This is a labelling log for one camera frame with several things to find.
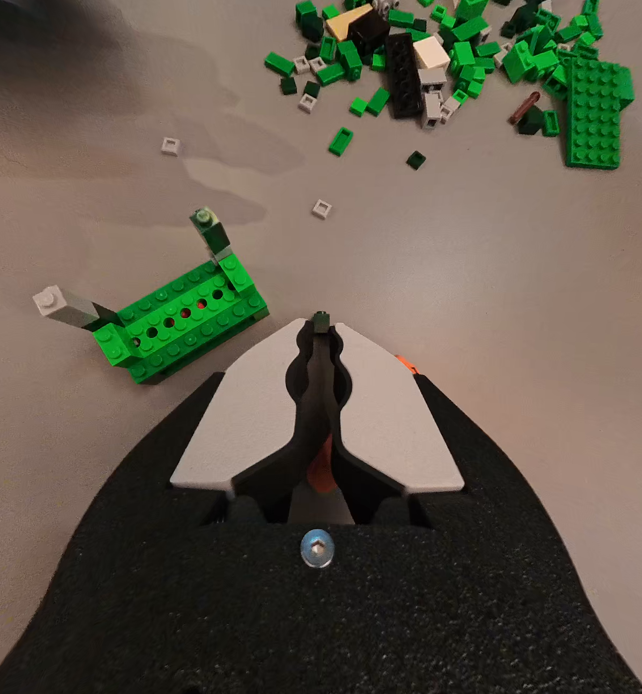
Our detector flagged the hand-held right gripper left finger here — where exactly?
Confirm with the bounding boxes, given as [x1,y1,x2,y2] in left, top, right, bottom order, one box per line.
[169,318,328,522]

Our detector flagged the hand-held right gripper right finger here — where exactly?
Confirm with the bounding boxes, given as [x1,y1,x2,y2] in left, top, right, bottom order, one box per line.
[325,321,466,522]

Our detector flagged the green lego assembly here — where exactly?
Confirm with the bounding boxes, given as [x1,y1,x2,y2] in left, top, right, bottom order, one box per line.
[32,206,271,386]

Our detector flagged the pile of green lego pieces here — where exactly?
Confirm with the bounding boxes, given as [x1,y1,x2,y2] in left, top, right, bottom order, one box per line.
[264,0,636,171]

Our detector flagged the orange brick separator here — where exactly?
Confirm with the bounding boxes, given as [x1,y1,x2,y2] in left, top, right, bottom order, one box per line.
[306,354,420,495]

